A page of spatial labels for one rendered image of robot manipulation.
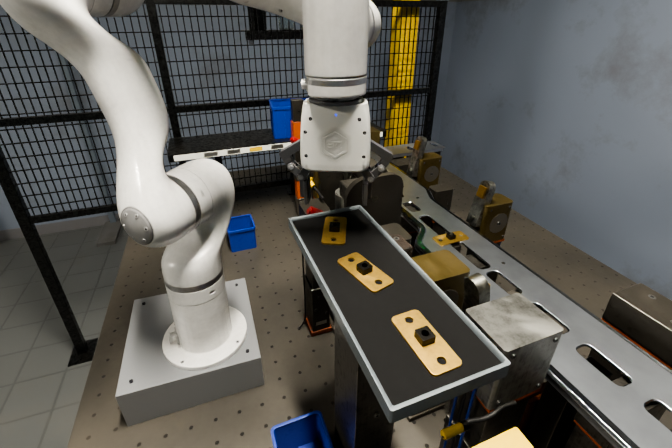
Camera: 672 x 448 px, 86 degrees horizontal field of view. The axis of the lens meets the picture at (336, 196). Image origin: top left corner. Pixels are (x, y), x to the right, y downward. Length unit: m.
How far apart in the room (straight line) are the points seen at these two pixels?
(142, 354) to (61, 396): 1.19
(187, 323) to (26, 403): 1.41
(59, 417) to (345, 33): 1.92
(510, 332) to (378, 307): 0.18
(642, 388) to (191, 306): 0.77
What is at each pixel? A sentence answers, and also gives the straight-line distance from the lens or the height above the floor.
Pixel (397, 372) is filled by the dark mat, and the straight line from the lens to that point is 0.41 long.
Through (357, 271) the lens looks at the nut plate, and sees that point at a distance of 0.51.
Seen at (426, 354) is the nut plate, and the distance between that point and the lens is 0.42.
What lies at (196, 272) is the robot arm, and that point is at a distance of 0.78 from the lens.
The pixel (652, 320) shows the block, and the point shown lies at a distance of 0.82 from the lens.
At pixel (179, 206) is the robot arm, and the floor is 1.19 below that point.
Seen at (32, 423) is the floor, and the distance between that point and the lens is 2.12.
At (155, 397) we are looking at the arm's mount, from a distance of 0.94.
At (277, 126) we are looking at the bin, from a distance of 1.51.
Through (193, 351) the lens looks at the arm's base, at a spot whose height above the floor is 0.81.
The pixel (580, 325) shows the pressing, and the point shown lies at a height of 1.00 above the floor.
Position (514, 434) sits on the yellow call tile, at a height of 1.16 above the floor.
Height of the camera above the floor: 1.48
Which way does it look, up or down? 26 degrees down
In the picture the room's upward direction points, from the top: straight up
